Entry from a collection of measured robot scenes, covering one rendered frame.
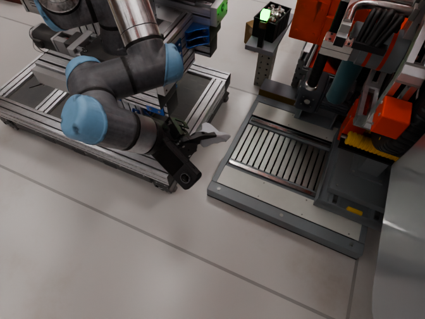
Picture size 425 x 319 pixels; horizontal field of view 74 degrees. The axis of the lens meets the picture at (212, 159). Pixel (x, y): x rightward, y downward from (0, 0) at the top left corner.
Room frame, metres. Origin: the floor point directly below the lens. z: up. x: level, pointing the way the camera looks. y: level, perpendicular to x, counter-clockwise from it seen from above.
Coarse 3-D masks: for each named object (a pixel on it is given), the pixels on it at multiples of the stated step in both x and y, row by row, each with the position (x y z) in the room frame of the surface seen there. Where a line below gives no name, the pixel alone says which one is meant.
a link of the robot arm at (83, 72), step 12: (72, 60) 0.45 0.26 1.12; (84, 60) 0.44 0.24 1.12; (96, 60) 0.46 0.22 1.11; (108, 60) 0.45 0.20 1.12; (120, 60) 0.44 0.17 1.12; (72, 72) 0.41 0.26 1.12; (84, 72) 0.41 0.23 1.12; (96, 72) 0.41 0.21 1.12; (108, 72) 0.41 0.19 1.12; (120, 72) 0.42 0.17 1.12; (72, 84) 0.39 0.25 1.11; (84, 84) 0.38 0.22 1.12; (96, 84) 0.38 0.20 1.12; (108, 84) 0.40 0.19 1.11; (120, 84) 0.40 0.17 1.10; (120, 96) 0.40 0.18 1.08
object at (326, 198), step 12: (336, 132) 1.04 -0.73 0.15; (336, 144) 0.96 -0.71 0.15; (324, 168) 0.81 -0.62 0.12; (324, 180) 0.72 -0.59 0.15; (324, 192) 0.65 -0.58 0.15; (324, 204) 0.59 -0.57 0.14; (336, 204) 0.58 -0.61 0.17; (348, 204) 0.59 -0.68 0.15; (360, 204) 0.59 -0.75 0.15; (348, 216) 0.53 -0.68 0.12; (360, 216) 0.52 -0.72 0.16; (372, 216) 0.51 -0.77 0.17
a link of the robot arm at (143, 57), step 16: (112, 0) 0.53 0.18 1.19; (128, 0) 0.52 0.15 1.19; (144, 0) 0.54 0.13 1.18; (128, 16) 0.50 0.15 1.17; (144, 16) 0.51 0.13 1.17; (128, 32) 0.48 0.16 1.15; (144, 32) 0.48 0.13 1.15; (128, 48) 0.47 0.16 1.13; (144, 48) 0.46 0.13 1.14; (160, 48) 0.47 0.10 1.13; (176, 48) 0.49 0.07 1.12; (128, 64) 0.43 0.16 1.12; (144, 64) 0.44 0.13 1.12; (160, 64) 0.44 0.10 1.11; (176, 64) 0.45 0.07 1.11; (144, 80) 0.42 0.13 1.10; (160, 80) 0.43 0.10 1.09; (176, 80) 0.45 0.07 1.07
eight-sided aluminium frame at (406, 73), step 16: (416, 32) 0.69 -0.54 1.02; (416, 48) 0.64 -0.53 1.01; (400, 64) 0.64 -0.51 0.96; (416, 64) 0.61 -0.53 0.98; (368, 80) 0.94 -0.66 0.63; (400, 80) 0.60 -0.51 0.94; (416, 80) 0.58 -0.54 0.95; (384, 96) 0.60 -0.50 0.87; (400, 96) 0.61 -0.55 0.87; (368, 112) 0.79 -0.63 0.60; (368, 128) 0.60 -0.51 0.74
